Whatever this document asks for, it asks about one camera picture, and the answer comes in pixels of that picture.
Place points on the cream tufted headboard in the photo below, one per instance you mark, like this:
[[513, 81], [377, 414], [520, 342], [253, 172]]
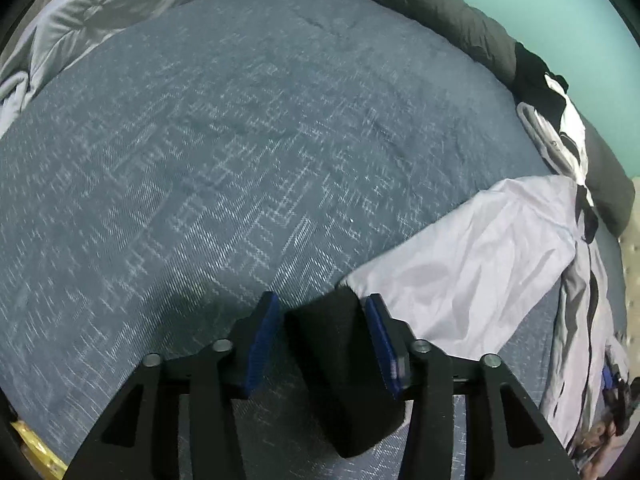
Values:
[[631, 260]]

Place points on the person's right hand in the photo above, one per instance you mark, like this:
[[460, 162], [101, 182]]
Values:
[[600, 442]]

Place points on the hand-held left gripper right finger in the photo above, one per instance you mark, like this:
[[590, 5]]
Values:
[[385, 345]]

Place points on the dark grey duvet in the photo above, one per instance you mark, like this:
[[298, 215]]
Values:
[[450, 15]]

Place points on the lilac jacket with black cuffs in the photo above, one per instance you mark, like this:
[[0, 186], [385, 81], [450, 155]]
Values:
[[475, 270]]

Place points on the yellow plastic packet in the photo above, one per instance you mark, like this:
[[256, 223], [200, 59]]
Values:
[[37, 450]]

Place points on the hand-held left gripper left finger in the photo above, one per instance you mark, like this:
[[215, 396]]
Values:
[[257, 345]]

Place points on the blue patterned bedspread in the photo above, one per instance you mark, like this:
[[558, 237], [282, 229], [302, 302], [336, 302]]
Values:
[[225, 160]]

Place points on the black garment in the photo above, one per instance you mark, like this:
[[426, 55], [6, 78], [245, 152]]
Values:
[[532, 70]]

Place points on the white jacket with black piping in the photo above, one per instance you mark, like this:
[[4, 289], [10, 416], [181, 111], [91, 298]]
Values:
[[575, 130]]

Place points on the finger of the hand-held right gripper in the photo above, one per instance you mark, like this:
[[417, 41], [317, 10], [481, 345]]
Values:
[[610, 379]]

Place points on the light grey quilt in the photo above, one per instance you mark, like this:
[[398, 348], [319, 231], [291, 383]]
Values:
[[100, 15]]

